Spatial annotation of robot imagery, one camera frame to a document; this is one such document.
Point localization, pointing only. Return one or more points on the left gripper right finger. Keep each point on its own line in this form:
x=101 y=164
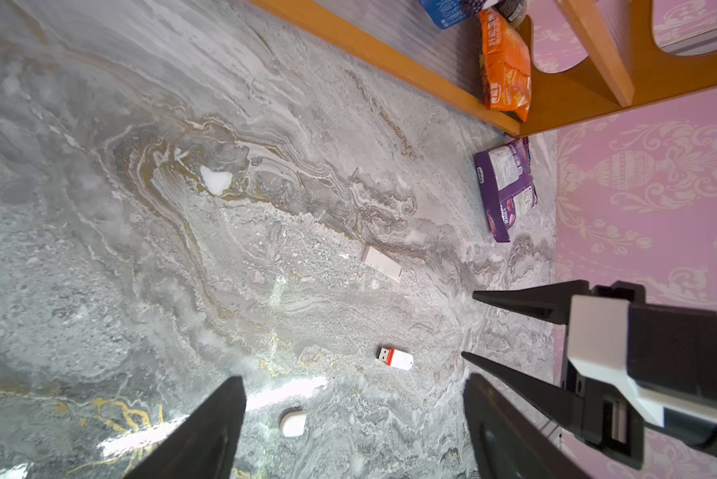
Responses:
x=505 y=443

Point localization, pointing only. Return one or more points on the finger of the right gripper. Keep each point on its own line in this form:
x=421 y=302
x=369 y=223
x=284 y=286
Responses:
x=549 y=303
x=559 y=405

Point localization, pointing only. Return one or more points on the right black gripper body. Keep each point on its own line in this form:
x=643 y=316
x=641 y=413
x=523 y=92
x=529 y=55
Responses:
x=594 y=367

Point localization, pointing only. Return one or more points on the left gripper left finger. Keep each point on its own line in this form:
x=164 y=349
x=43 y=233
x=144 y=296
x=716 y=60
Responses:
x=205 y=444

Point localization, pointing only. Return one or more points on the white rounded usb cap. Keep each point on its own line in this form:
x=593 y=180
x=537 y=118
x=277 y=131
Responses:
x=293 y=423

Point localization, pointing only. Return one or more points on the white red usb drive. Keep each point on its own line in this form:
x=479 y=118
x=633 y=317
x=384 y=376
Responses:
x=395 y=358

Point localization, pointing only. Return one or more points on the white rectangular usb drive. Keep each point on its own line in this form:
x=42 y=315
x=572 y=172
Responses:
x=379 y=261

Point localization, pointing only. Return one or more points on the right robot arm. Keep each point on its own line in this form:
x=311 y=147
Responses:
x=628 y=366

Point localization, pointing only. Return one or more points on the purple snack bag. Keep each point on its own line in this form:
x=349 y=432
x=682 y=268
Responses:
x=506 y=186

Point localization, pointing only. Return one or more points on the wooden shelf rack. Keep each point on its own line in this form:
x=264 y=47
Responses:
x=624 y=67

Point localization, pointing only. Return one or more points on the orange snack bag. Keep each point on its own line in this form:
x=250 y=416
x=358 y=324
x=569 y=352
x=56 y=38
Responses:
x=505 y=66

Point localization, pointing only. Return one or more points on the blue white packet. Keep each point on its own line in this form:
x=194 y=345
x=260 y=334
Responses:
x=447 y=13

